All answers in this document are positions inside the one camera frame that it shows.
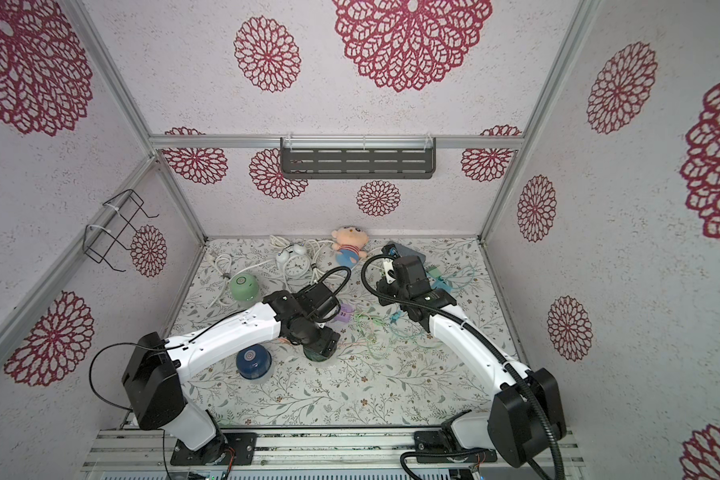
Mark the green usb charging cable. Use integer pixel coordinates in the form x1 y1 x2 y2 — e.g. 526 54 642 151
350 308 433 355

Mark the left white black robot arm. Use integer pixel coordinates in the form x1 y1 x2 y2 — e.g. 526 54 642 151
93 282 345 456

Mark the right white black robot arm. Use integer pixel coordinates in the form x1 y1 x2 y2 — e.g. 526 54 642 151
360 254 567 479

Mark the teal power strip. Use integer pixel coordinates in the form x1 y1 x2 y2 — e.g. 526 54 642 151
427 267 452 293

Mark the purple power strip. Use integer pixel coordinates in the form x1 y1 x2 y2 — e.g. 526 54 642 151
334 303 355 324

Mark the white alarm clock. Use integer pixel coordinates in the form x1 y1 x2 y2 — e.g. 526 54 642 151
275 244 312 279

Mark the plush boy doll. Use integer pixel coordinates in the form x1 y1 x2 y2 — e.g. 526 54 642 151
332 226 369 268

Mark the white power cord bundle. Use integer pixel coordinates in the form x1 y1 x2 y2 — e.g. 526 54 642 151
206 235 391 307

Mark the light green cordless grinder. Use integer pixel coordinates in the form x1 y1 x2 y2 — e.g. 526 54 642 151
228 272 260 303

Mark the grey wall shelf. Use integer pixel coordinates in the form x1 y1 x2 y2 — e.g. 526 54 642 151
279 137 437 180

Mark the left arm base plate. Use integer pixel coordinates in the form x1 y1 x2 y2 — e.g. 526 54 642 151
169 432 257 467

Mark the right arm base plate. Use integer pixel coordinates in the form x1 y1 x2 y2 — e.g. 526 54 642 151
413 429 498 464

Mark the black wire wall rack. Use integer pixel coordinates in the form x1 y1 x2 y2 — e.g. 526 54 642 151
81 189 159 273

